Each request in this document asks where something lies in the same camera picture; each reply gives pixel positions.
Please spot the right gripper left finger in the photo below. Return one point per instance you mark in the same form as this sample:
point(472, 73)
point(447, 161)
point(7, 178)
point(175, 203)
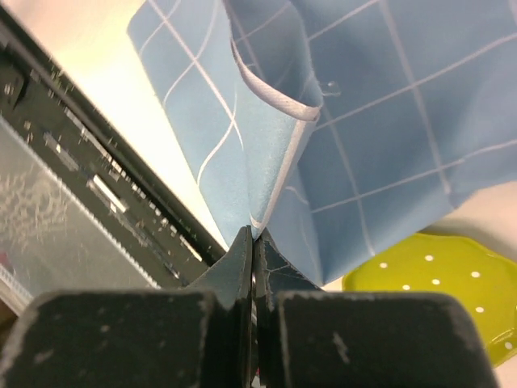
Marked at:
point(199, 336)

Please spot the blue checkered cloth napkin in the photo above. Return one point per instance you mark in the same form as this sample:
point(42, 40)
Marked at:
point(340, 127)

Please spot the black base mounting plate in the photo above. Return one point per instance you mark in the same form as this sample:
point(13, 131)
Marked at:
point(72, 138)

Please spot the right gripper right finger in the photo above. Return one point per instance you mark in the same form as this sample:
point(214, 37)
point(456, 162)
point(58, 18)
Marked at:
point(310, 338)

